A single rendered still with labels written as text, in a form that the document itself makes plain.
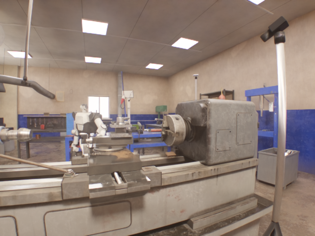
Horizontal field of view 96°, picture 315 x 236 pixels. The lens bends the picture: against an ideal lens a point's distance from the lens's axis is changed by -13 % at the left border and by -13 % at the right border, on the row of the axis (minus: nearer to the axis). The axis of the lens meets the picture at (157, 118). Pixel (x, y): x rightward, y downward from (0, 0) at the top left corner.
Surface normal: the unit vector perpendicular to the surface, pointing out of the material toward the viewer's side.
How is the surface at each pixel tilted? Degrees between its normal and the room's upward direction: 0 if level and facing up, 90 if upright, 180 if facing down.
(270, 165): 90
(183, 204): 90
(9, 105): 90
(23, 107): 90
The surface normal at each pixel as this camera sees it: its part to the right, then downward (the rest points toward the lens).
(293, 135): -0.92, 0.00
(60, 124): 0.38, 0.01
